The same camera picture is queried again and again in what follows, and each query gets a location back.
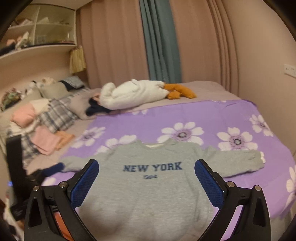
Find purple floral bed sheet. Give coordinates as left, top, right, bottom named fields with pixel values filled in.
left=41, top=99, right=296, bottom=241

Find dark navy garment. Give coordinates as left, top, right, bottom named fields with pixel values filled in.
left=85, top=97, right=111, bottom=116

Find pink beige bed quilt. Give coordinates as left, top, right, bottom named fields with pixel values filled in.
left=24, top=81, right=240, bottom=174

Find small plush toys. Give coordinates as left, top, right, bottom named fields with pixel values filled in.
left=25, top=77, right=57, bottom=95

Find striped pillow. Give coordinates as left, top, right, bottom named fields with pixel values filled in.
left=60, top=75, right=85, bottom=91

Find pink curtain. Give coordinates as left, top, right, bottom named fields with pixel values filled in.
left=76, top=1, right=239, bottom=94

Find wall power socket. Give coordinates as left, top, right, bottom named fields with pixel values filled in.
left=284, top=64, right=296, bottom=78

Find folded orange garment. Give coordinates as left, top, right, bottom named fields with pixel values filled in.
left=55, top=131, right=75, bottom=151

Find rolled pink garment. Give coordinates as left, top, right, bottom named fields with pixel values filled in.
left=10, top=103, right=37, bottom=128

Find yellow hanging cloth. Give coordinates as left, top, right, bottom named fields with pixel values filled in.
left=69, top=46, right=86, bottom=74

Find grey pillow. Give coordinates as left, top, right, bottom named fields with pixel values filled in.
left=40, top=82, right=71, bottom=99

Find folded pink garment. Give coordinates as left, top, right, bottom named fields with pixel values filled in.
left=31, top=126, right=61, bottom=156

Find colourful patterned cloth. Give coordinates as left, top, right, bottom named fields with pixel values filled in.
left=1, top=88, right=22, bottom=111

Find white wall shelf unit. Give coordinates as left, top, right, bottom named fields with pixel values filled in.
left=1, top=1, right=77, bottom=59

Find white goose plush toy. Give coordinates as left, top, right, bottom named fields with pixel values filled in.
left=98, top=79, right=197, bottom=110

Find plaid blanket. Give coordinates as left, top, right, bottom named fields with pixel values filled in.
left=6, top=99, right=77, bottom=166

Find teal curtain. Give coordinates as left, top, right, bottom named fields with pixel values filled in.
left=139, top=0, right=182, bottom=83

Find grey New York sweatshirt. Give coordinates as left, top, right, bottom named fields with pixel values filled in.
left=59, top=138, right=265, bottom=241

